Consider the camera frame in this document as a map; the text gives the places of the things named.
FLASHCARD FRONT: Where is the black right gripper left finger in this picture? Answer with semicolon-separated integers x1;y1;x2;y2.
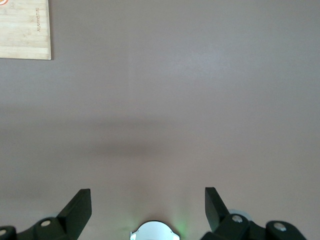
0;188;92;240

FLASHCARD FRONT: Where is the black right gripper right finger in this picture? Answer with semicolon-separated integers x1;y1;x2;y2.
201;186;306;240

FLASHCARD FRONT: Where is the bamboo cutting board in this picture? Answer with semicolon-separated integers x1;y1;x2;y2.
0;0;52;61

